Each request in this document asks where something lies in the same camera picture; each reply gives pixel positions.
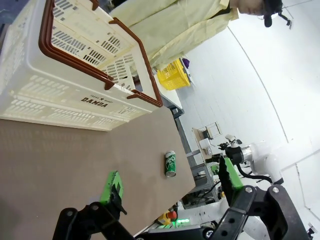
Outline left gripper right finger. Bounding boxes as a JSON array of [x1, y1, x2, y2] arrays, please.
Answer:
[[212, 156, 310, 240]]

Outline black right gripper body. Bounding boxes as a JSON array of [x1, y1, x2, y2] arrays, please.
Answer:
[[225, 145, 245, 166]]

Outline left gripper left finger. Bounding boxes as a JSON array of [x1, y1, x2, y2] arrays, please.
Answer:
[[52, 170, 137, 240]]

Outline green soda can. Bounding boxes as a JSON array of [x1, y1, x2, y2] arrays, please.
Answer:
[[164, 150, 178, 179]]

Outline yellow plastic basket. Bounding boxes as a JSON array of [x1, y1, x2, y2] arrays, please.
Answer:
[[156, 57, 192, 91]]

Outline cream plastic shopping basket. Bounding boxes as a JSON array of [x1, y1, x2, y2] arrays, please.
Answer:
[[0, 0, 164, 132]]

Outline white box device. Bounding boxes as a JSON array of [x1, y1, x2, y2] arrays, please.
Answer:
[[199, 138, 213, 155]]

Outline red yellow emergency stop button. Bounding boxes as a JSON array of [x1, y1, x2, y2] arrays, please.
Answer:
[[156, 209, 179, 226]]

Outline white side table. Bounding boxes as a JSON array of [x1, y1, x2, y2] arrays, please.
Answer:
[[152, 72, 185, 111]]

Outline person in yellow shirt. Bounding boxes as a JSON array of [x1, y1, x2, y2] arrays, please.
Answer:
[[108, 0, 266, 76]]

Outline black headset microphone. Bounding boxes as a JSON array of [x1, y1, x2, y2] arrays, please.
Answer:
[[257, 0, 294, 30]]

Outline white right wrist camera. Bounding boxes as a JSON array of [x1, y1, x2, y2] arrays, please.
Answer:
[[224, 134, 243, 148]]

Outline wooden frame board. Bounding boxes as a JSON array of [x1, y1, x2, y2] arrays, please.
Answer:
[[191, 121, 223, 151]]

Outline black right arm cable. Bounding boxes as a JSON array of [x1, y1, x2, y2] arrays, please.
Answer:
[[234, 161, 285, 186]]

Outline brown basket handle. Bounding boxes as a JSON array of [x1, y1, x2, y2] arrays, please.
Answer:
[[108, 16, 164, 108], [37, 0, 115, 91]]

